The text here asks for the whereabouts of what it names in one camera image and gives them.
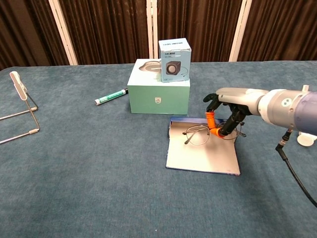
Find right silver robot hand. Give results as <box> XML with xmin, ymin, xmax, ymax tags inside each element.
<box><xmin>203</xmin><ymin>87</ymin><xmax>269</xmax><ymax>138</ymax></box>

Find thin-framed eyeglasses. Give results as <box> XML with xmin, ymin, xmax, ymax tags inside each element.
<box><xmin>182</xmin><ymin>121</ymin><xmax>247</xmax><ymax>146</ymax></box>

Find blue glasses case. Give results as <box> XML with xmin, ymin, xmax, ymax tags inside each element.
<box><xmin>165</xmin><ymin>117</ymin><xmax>241</xmax><ymax>177</ymax></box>

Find light blue speaker box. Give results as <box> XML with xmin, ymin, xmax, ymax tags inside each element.
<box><xmin>158</xmin><ymin>38</ymin><xmax>192</xmax><ymax>83</ymax></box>

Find teal Philips cardboard box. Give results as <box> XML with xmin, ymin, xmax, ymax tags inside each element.
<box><xmin>127</xmin><ymin>59</ymin><xmax>191</xmax><ymax>116</ymax></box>

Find blue white toothpaste tube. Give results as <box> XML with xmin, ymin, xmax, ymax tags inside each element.
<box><xmin>297</xmin><ymin>131</ymin><xmax>317</xmax><ymax>147</ymax></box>

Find dark brown curtain panel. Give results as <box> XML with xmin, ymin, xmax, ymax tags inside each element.
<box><xmin>237</xmin><ymin>0</ymin><xmax>317</xmax><ymax>62</ymax></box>
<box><xmin>58</xmin><ymin>0</ymin><xmax>151</xmax><ymax>66</ymax></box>
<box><xmin>157</xmin><ymin>0</ymin><xmax>243</xmax><ymax>63</ymax></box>
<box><xmin>0</xmin><ymin>0</ymin><xmax>70</xmax><ymax>71</ymax></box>

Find green white marker pen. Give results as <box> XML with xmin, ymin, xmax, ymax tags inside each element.
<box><xmin>94</xmin><ymin>88</ymin><xmax>129</xmax><ymax>106</ymax></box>

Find blue felt table cover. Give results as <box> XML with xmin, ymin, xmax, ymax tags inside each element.
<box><xmin>0</xmin><ymin>60</ymin><xmax>317</xmax><ymax>238</ymax></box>

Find white partition frame post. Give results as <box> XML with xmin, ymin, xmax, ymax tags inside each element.
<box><xmin>48</xmin><ymin>0</ymin><xmax>79</xmax><ymax>66</ymax></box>
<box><xmin>228</xmin><ymin>0</ymin><xmax>253</xmax><ymax>62</ymax></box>
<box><xmin>146</xmin><ymin>0</ymin><xmax>159</xmax><ymax>66</ymax></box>

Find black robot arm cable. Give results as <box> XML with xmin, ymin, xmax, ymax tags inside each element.
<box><xmin>275</xmin><ymin>128</ymin><xmax>317</xmax><ymax>208</ymax></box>

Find metal wire stand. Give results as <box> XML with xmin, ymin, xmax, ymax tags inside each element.
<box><xmin>0</xmin><ymin>71</ymin><xmax>41</xmax><ymax>145</ymax></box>

